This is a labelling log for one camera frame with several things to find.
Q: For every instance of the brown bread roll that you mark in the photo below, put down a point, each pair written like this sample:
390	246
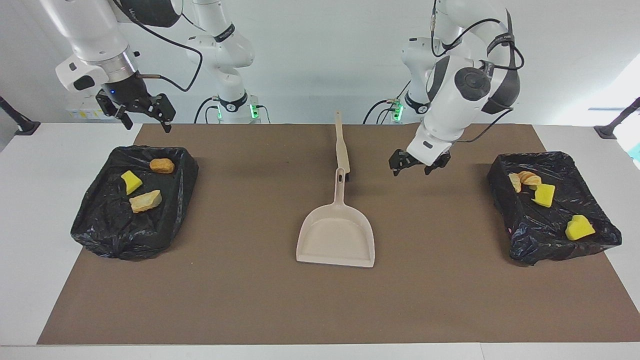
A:
162	165

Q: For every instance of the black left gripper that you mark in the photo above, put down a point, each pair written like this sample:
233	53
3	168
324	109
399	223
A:
422	161

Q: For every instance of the brown table mat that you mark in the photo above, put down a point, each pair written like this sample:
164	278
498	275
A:
300	310

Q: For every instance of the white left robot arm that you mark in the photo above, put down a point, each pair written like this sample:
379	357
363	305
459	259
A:
465	90

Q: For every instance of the white wall socket box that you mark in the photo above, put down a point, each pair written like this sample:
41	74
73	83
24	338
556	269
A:
77	113

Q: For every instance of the striped croissant piece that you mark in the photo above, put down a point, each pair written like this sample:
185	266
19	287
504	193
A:
530	178
515	182

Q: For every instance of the beige plastic dustpan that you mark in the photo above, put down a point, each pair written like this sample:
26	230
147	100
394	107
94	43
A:
335	235

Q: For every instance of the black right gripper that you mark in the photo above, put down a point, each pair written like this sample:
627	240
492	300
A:
127	90

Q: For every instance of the beige hand brush black bristles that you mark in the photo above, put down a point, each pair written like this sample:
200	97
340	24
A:
342	150

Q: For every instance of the black camera stand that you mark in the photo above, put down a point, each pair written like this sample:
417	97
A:
22	125
607	131

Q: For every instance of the yellow sponge piece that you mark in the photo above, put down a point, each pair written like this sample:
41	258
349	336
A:
580	228
544	195

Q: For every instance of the bin lined with black bag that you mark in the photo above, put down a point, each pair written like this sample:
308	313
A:
160	220
550	220

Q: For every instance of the yellow sponge with green backing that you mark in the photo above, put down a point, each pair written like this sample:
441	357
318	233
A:
131	181

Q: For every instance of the pale crusty bread chunk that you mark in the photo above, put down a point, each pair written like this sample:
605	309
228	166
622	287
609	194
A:
145	201

